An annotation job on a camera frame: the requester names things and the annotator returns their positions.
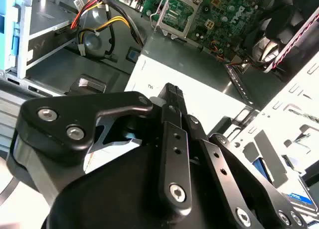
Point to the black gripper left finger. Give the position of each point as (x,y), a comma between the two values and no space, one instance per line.
(62,114)

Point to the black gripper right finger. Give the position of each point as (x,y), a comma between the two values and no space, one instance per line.
(224,179)

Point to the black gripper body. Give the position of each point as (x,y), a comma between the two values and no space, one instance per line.
(112,201)

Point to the hard disk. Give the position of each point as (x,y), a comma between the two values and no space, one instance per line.
(299,199)

